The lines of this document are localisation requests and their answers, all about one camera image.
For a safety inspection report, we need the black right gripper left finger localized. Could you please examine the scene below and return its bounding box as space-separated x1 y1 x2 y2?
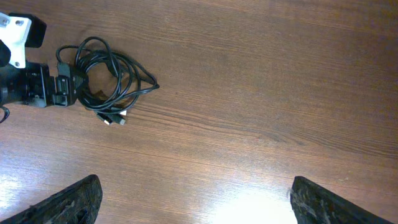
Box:
1 174 103 224

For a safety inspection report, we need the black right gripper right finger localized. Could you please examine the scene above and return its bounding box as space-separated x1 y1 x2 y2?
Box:
290 176 391 224

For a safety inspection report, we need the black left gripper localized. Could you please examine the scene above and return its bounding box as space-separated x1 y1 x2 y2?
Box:
1 62 89 108

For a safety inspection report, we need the black USB cable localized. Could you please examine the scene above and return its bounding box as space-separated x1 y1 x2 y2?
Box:
55 45 128 125
74 36 160 126
77 49 142 118

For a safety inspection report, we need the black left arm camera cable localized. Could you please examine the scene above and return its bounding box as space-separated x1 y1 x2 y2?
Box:
0 105 11 124

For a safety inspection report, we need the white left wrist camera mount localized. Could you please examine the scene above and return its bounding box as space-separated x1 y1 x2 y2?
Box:
1 13 47 69

